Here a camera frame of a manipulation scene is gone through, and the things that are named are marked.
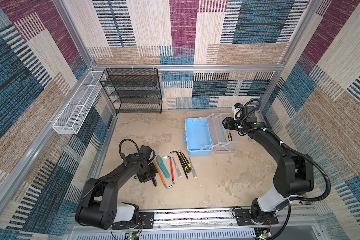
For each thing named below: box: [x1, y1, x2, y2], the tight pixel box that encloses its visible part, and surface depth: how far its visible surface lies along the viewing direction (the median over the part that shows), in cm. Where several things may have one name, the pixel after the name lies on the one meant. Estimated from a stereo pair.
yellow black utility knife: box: [178, 149, 192, 173], surface depth 93 cm
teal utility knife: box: [155, 155, 171, 179], surface depth 93 cm
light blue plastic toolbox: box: [184, 113, 238, 156], surface depth 99 cm
